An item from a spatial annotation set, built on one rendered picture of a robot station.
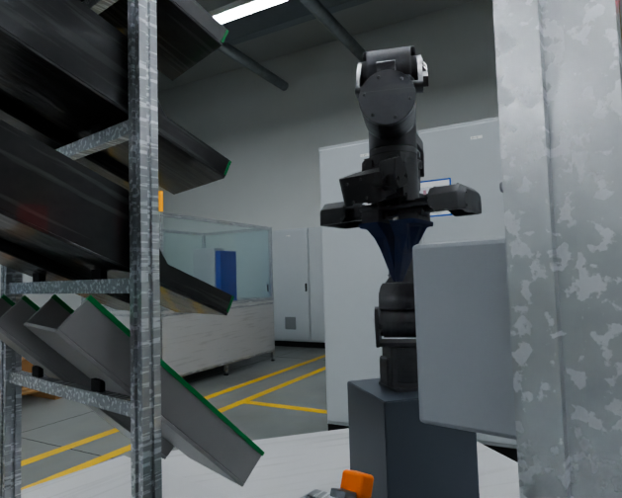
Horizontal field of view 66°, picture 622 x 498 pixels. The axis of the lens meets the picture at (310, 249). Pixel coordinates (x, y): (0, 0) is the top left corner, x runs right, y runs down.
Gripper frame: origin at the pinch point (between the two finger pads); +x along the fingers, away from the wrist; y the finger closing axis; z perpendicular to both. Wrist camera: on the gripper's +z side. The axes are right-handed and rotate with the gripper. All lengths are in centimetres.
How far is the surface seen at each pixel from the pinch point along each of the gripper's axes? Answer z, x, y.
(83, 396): 24.3, 15.1, -26.0
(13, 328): 28.8, 7.6, -33.2
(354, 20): -619, -446, -388
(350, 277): -251, -1, -171
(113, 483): 3, 39, -58
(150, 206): 23.7, -4.6, -14.1
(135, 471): 24.6, 20.7, -15.3
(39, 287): 24.5, 2.9, -37.2
